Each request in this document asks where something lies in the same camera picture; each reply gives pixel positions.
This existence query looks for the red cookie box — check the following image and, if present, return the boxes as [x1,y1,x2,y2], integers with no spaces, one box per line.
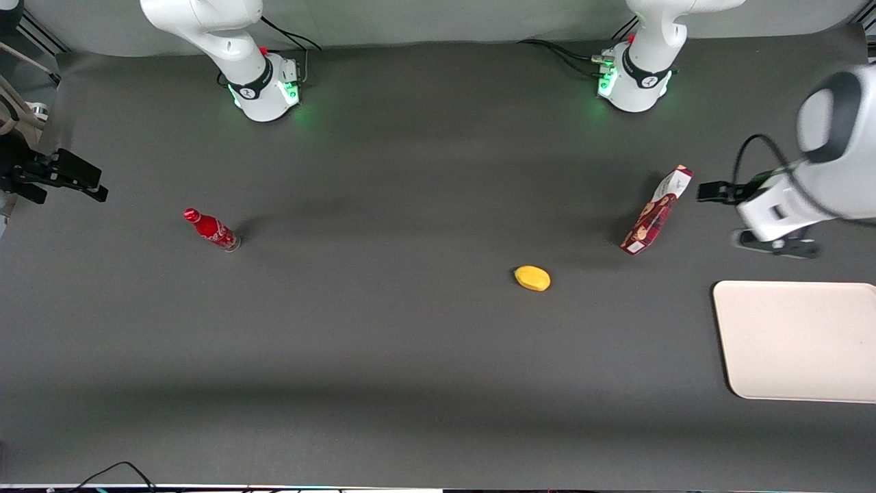
[620,164,694,256]

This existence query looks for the beige plastic tray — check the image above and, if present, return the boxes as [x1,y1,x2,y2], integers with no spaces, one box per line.
[712,280,876,404]

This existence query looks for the red cola bottle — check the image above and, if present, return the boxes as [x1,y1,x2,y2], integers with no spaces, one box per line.
[183,208,242,253]

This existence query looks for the yellow mango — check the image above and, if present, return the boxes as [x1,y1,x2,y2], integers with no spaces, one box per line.
[514,266,552,292]

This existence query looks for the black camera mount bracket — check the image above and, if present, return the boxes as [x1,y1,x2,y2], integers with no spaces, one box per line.
[0,131,49,206]

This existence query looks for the black left arm wrist cable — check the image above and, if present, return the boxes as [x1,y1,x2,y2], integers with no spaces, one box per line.
[732,134,876,227]

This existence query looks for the beige hose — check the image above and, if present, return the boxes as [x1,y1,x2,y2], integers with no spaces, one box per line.
[0,41,62,138]

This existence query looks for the aluminium frame rail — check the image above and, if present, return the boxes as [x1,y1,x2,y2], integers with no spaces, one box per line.
[15,12,71,55]

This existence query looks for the black left arm base cable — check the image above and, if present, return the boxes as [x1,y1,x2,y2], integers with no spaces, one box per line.
[517,38,611,79]

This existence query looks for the black arm base cable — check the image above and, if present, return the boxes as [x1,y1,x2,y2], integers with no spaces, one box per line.
[259,16,323,86]
[517,38,611,79]

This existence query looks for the black right arm base cable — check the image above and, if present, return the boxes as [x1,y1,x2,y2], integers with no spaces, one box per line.
[259,16,323,86]

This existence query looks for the black cable at table edge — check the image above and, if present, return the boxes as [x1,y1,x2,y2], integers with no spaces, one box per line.
[67,461,159,493]

